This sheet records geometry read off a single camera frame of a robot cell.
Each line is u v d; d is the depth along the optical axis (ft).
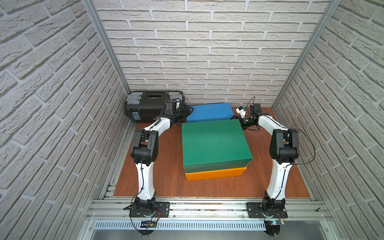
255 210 2.41
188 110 2.94
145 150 1.80
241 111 3.10
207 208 2.49
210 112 3.23
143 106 3.20
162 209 2.43
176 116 2.85
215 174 2.60
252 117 2.59
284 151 1.87
